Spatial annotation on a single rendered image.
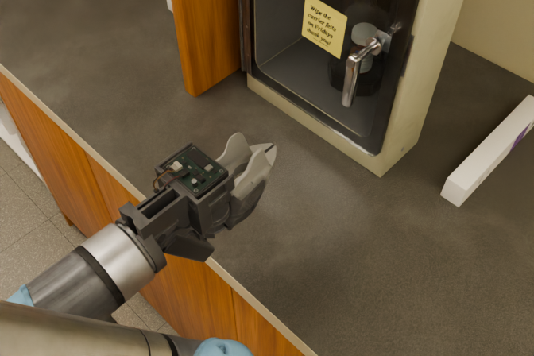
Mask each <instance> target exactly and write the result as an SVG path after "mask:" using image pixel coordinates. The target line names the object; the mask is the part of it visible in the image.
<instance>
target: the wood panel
mask: <svg viewBox="0 0 534 356"><path fill-rule="evenodd" d="M171 2H172V11H173V17H174V22H175V27H176V36H177V41H178V47H179V52H180V62H181V67H182V72H183V77H184V86H185V91H187V92H188V93H189V94H191V95H192V96H194V97H195V98H196V97H197V96H199V95H201V94H202V93H204V92H205V91H206V90H208V89H209V88H211V87H213V86H214V85H215V84H217V83H218V82H220V81H221V80H223V79H225V78H226V77H227V76H229V75H230V74H232V73H233V72H235V71H237V70H238V69H239V68H240V67H241V53H240V37H239V20H238V0H171Z"/></svg>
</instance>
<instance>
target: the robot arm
mask: <svg viewBox="0 0 534 356"><path fill-rule="evenodd" d="M181 152H182V153H181ZM178 154H180V155H178ZM177 155H178V156H177ZM276 155H277V147H276V146H275V145H274V144H272V143H266V144H258V145H251V146H248V144H247V142H246V139H245V137H244V135H243V134H242V133H235V134H234V135H232V136H231V137H230V138H229V140H228V142H227V144H226V148H225V151H224V153H223V154H222V156H220V157H219V158H218V159H216V160H214V159H213V158H212V157H210V156H209V155H207V154H206V153H205V152H204V151H203V150H202V149H200V148H199V147H198V146H197V145H193V144H192V142H191V141H189V142H188V143H187V144H186V145H184V146H182V147H181V148H180V149H178V150H177V151H175V152H174V153H173V154H171V155H170V156H169V157H167V158H165V159H164V160H163V161H162V162H160V163H159V164H157V165H156V166H154V169H155V173H156V176H157V178H156V179H155V180H154V181H153V186H154V188H155V189H154V190H153V191H154V193H153V194H152V195H150V196H149V197H148V198H146V199H144V200H143V201H142V202H140V203H139V204H138V205H137V206H136V207H135V206H134V205H133V204H132V203H131V202H130V201H129V202H127V203H126V204H124V205H123V206H121V207H120V208H119V209H118V210H119V213H120V215H121V217H120V218H119V219H117V220H116V221H115V223H109V224H108V225H107V226H105V227H103V228H102V229H101V230H100V231H99V232H97V233H96V234H94V235H93V236H91V237H90V238H89V239H88V240H86V241H85V242H84V243H82V244H81V245H79V246H78V247H76V248H75V249H74V250H73V251H71V252H70V253H68V254H67V255H65V256H64V257H62V258H61V259H60V260H59V261H58V262H56V263H55V264H53V265H52V266H50V267H49V268H48V269H46V270H45V271H44V272H43V273H41V274H40V275H38V276H37V277H35V278H34V279H33V280H31V281H30V282H29V283H28V284H23V285H22V286H21V287H20V288H19V290H18V291H17V292H15V293H14V294H13V295H12V296H11V297H10V298H9V299H7V300H0V356H253V354H252V352H251V351H250V350H249V349H248V348H247V347H246V346H245V345H243V344H242V343H240V342H238V341H234V340H230V339H220V338H216V337H214V338H209V339H206V340H197V339H187V338H183V337H179V336H175V335H168V334H164V333H158V332H155V331H149V330H145V329H141V328H136V327H129V326H125V325H121V324H118V322H117V321H116V320H115V319H113V317H112V316H111V314H112V313H113V312H115V311H116V310H117V309H118V308H119V307H120V306H122V305H123V304H124V303H125V302H126V301H127V300H129V299H130V298H131V297H132V296H134V295H135V294H136V293H137V292H139V291H140V290H141V289H142V288H144V287H145V286H146V285H147V284H148V283H149V282H150V281H152V280H153V279H154V277H155V273H158V272H160V271H161V270H162V269H163V268H164V267H165V266H166V265H167V261H166V258H165V255H164V253H166V254H170V255H173V256H177V257H183V258H187V259H190V260H193V261H199V262H205V261H206V260H207V259H208V258H209V257H210V256H211V254H212V253H213V252H214V251H215V248H214V246H213V245H212V244H211V243H209V242H208V241H207V238H215V235H216V234H217V233H219V232H221V231H222V230H224V229H226V228H227V229H228V230H232V228H233V227H234V226H235V225H236V224H238V223H240V222H241V221H243V220H244V219H246V218H247V217H248V216H249V215H250V214H251V213H252V212H253V210H254V209H255V207H256V206H257V203H258V201H259V199H260V198H261V195H262V193H263V191H264V190H265V186H266V184H267V182H268V179H269V177H270V175H271V172H272V170H273V166H274V164H275V160H276ZM174 157H175V158H174ZM173 158H174V159H173ZM167 162H168V163H167ZM243 171H244V173H243V174H242V175H240V177H238V178H236V179H234V178H235V177H236V175H238V174H239V173H240V172H243ZM156 182H158V184H159V189H158V188H156V187H155V183H156ZM230 194H231V195H232V197H230Z"/></svg>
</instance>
